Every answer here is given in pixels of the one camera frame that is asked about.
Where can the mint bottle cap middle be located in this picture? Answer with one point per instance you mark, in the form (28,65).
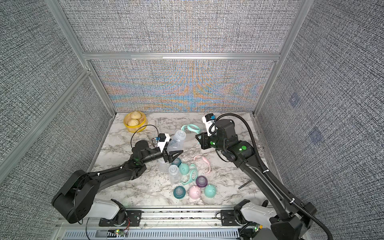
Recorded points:
(184,169)

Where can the upper beige bun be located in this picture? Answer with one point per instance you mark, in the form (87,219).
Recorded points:
(135,115)

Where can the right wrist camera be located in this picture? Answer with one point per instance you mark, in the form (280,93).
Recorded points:
(209,122)

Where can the pink bottle cap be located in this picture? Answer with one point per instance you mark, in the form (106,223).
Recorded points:
(194,192)

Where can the yellow steamer basket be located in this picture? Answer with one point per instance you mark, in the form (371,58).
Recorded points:
(143,121)

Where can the beige bun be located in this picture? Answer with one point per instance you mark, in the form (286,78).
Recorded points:
(133,122)
(135,115)

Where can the clear baby bottle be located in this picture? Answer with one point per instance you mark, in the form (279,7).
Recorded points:
(177,141)

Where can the purple nipple collar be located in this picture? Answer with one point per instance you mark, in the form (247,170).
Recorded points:
(201,181)

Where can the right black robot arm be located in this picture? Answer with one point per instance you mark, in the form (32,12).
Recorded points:
(289,218)

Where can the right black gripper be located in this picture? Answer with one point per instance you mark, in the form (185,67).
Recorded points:
(206,143)

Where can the clear bottle left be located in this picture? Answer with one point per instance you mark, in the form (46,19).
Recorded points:
(163,166)

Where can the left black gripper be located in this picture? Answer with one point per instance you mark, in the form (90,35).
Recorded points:
(169,157)

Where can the mint bottle cap front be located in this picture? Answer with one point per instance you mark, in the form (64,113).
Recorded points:
(210,191)

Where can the aluminium front rail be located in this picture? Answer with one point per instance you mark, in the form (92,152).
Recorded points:
(179,218)

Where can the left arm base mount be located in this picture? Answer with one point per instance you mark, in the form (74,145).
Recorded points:
(130,217)

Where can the clear bottle front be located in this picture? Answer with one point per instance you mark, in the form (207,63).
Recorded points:
(175,175)

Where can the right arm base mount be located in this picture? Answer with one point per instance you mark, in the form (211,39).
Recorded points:
(229,218)

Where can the lower beige bun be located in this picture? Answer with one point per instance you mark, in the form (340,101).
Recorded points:
(133,122)

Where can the dark teal nipple collar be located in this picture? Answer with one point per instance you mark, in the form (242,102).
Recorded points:
(179,192)

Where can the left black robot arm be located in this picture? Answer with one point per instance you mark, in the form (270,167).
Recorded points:
(76,197)

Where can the mint bottle cap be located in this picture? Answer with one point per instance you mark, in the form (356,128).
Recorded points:
(184,169)
(210,191)

